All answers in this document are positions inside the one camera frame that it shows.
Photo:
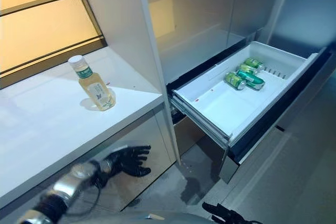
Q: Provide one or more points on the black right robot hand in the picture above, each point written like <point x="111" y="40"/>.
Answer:
<point x="223" y="214"/>

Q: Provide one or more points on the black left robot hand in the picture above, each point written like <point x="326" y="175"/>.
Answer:
<point x="131" y="162"/>

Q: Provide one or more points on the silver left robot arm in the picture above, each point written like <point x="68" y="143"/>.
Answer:
<point x="65" y="184"/>

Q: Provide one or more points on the white fridge drawer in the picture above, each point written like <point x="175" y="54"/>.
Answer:
<point x="236" y="87"/>

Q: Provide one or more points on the silver fridge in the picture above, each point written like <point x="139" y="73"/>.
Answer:
<point x="236" y="37"/>

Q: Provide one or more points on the white counter cabinet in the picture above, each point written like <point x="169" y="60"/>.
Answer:
<point x="78" y="108"/>

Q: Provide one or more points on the yellow tea bottle white cap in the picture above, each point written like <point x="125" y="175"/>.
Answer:
<point x="95" y="87"/>

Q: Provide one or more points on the green drink can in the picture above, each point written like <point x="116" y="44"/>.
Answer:
<point x="250" y="76"/>
<point x="235" y="80"/>
<point x="254" y="64"/>

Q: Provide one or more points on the window with dark frame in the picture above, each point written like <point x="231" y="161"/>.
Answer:
<point x="44" y="19"/>

